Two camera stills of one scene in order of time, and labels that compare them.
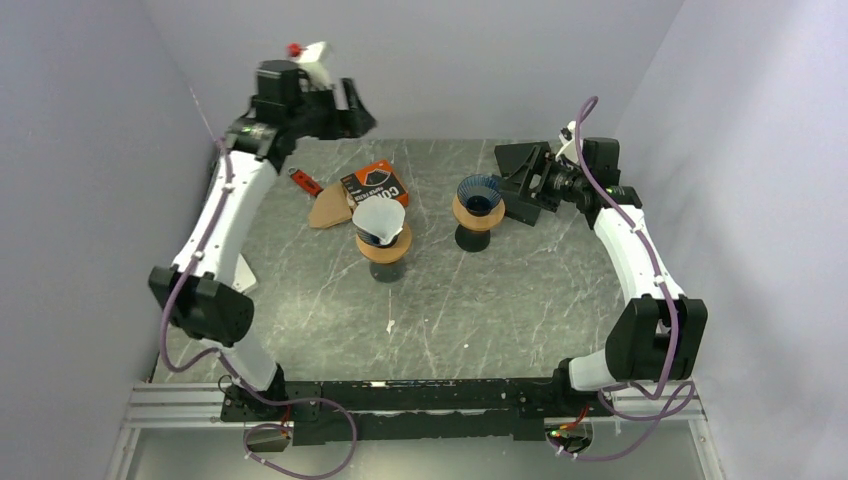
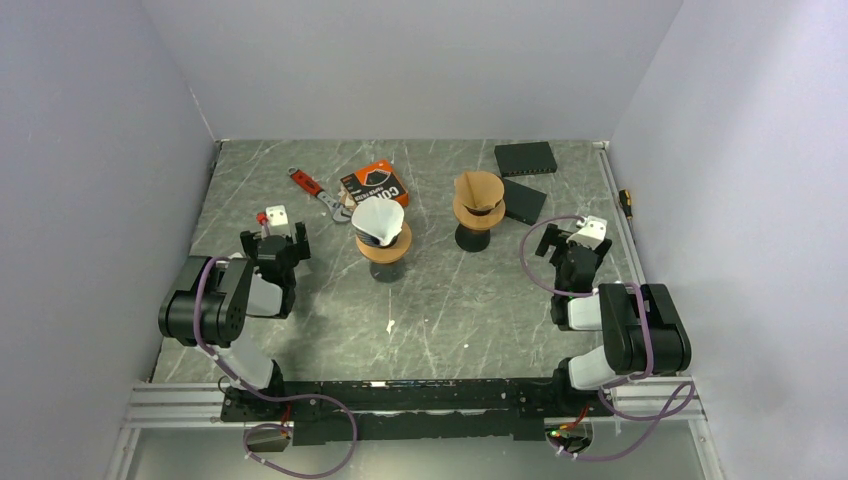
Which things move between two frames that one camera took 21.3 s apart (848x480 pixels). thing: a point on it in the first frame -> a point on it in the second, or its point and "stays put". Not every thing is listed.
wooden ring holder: [486, 222] stays put
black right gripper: [540, 162] -> [552, 235]
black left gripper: [351, 123] -> [299, 249]
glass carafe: [388, 272] stays put
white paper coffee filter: [384, 217] stays put
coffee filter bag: [377, 179] stays put
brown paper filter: [330, 206] -> [479, 188]
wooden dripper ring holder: [386, 254] stays put
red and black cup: [472, 240] stays put
